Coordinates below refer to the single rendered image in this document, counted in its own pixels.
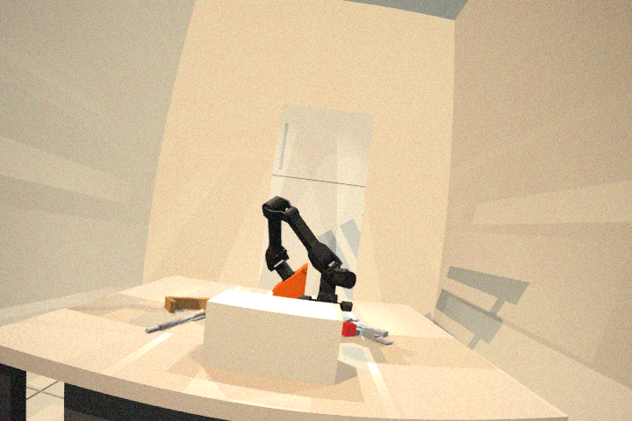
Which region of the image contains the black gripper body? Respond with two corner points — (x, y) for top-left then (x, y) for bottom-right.
(298, 283), (353, 312)

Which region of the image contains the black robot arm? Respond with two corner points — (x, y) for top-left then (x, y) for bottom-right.
(262, 196), (356, 304)

